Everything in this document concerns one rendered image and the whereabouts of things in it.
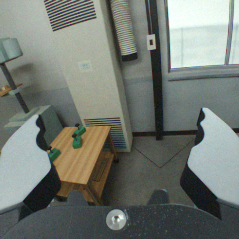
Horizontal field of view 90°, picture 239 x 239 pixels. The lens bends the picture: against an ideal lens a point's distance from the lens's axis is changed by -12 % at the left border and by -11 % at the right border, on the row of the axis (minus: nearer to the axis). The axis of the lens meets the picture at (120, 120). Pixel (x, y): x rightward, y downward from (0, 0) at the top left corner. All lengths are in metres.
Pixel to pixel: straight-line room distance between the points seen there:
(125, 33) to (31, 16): 1.13
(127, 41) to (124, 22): 0.16
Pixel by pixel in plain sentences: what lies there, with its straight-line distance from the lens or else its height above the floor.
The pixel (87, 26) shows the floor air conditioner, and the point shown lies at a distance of 1.29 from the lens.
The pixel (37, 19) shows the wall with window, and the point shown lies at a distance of 1.93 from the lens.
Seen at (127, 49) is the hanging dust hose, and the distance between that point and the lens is 1.32.
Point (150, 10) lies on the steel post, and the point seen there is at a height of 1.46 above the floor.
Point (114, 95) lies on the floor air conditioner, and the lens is 1.34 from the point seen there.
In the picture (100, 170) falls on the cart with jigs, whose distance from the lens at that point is 1.44.
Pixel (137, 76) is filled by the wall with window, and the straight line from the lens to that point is 1.55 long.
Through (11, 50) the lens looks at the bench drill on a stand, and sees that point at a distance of 1.63.
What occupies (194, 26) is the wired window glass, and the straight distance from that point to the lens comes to 1.62.
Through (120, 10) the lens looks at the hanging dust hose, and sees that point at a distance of 1.33.
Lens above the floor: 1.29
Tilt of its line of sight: 32 degrees down
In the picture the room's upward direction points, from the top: 12 degrees counter-clockwise
